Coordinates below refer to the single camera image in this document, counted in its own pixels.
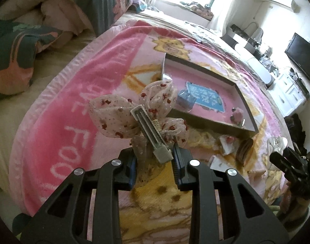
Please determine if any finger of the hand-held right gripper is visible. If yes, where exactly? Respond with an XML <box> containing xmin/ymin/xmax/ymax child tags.
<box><xmin>269</xmin><ymin>151</ymin><xmax>289</xmax><ymax>169</ymax></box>

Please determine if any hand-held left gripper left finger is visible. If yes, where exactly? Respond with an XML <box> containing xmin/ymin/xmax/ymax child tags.
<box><xmin>20</xmin><ymin>147</ymin><xmax>138</xmax><ymax>244</ymax></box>

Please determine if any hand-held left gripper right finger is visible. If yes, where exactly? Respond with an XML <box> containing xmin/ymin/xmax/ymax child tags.
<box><xmin>170</xmin><ymin>144</ymin><xmax>290</xmax><ymax>244</ymax></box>

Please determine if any brown orange hair claw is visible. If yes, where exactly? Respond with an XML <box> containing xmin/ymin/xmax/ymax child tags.
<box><xmin>236</xmin><ymin>138</ymin><xmax>254</xmax><ymax>163</ymax></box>

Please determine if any clear packet with white card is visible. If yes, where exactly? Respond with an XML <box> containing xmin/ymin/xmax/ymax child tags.
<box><xmin>208</xmin><ymin>155</ymin><xmax>228</xmax><ymax>169</ymax></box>

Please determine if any sheer bow hair clip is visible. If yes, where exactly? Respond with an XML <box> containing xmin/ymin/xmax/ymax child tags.
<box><xmin>89</xmin><ymin>79</ymin><xmax>189</xmax><ymax>163</ymax></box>

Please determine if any black tray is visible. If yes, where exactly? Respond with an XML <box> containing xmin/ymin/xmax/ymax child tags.
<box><xmin>160</xmin><ymin>53</ymin><xmax>259</xmax><ymax>133</ymax></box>

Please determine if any dark cloth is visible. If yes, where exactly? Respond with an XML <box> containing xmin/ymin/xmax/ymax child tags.
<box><xmin>284</xmin><ymin>113</ymin><xmax>310</xmax><ymax>153</ymax></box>

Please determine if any small pink hair clip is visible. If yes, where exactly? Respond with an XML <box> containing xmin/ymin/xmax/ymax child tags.
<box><xmin>230</xmin><ymin>107</ymin><xmax>247</xmax><ymax>127</ymax></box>

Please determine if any small blue purple box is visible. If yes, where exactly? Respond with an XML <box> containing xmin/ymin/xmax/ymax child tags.
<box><xmin>176</xmin><ymin>90</ymin><xmax>196</xmax><ymax>108</ymax></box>

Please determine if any white cabinet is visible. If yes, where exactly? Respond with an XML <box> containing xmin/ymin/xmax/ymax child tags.
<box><xmin>268</xmin><ymin>72</ymin><xmax>310</xmax><ymax>117</ymax></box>

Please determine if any blue card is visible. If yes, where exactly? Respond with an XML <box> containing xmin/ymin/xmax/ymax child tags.
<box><xmin>179</xmin><ymin>81</ymin><xmax>226</xmax><ymax>113</ymax></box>

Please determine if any white rounded appliance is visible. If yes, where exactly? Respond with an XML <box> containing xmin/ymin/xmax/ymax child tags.
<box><xmin>246</xmin><ymin>58</ymin><xmax>275</xmax><ymax>87</ymax></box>

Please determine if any pink printed blanket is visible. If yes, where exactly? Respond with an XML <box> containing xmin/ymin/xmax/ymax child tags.
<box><xmin>9</xmin><ymin>19</ymin><xmax>293</xmax><ymax>244</ymax></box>

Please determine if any black television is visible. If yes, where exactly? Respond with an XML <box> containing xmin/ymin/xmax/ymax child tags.
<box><xmin>284</xmin><ymin>33</ymin><xmax>310</xmax><ymax>84</ymax></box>

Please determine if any beige bed sheet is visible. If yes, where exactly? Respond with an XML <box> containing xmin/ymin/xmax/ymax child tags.
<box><xmin>0</xmin><ymin>25</ymin><xmax>99</xmax><ymax>209</ymax></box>

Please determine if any white air conditioner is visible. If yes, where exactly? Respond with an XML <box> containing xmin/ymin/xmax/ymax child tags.
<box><xmin>265</xmin><ymin>0</ymin><xmax>298</xmax><ymax>13</ymax></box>

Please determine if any windowsill clutter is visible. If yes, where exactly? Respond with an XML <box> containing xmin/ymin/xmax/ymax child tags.
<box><xmin>180</xmin><ymin>1</ymin><xmax>214</xmax><ymax>21</ymax></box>

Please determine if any floral duvet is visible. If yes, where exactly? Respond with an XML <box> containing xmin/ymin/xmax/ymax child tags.
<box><xmin>0</xmin><ymin>0</ymin><xmax>134</xmax><ymax>102</ymax></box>

